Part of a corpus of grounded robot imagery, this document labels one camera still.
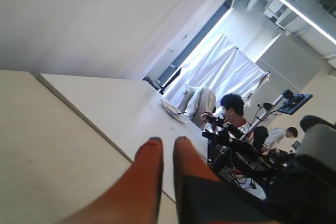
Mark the person in background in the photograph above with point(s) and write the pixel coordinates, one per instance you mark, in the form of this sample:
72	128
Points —
277	134

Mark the ceiling light strip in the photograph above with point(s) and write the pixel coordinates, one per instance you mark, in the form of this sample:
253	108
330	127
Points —
296	8

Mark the white backdrop cloth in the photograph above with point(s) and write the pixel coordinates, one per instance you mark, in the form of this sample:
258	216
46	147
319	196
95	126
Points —
220	66

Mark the monitor on stand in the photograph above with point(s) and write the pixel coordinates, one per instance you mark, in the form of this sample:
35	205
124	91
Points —
287	103

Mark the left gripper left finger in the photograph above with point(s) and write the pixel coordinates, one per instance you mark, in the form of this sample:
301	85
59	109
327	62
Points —
135	197

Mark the seated person in white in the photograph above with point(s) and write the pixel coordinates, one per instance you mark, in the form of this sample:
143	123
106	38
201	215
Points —
233	107

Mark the distant plate on table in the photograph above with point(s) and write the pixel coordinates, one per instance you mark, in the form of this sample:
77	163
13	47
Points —
173	112

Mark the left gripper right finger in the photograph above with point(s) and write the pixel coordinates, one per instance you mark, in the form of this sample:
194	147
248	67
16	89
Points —
201	197

